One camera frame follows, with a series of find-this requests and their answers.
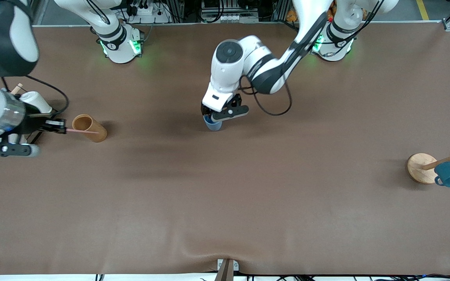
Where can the white power strip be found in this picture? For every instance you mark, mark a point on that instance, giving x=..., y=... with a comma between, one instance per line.
x=150, y=17

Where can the brown table mat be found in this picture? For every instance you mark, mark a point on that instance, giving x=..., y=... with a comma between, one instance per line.
x=248, y=203

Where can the bamboo cylinder cup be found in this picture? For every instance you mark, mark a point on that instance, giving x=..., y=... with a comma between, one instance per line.
x=92, y=130

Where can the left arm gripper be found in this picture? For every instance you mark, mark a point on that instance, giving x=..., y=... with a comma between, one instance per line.
x=233, y=103

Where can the blue cup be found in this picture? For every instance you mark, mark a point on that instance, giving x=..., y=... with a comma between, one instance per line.
x=213, y=125

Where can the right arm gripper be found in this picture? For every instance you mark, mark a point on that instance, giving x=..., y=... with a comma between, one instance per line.
x=33, y=123

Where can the pink chopstick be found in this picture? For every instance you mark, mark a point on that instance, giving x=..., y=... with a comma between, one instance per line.
x=82, y=131

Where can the wooden mug tree stand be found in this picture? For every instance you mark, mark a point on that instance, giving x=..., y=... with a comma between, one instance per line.
x=420, y=166

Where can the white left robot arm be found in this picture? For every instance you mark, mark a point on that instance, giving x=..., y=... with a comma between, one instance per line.
x=272, y=66

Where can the metal table clamp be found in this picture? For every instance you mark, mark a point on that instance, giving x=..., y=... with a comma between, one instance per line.
x=225, y=271

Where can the orange bread pile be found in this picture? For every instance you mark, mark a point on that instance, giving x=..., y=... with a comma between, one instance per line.
x=291, y=16

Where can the white cup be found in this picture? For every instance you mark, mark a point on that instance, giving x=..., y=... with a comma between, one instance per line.
x=37, y=100

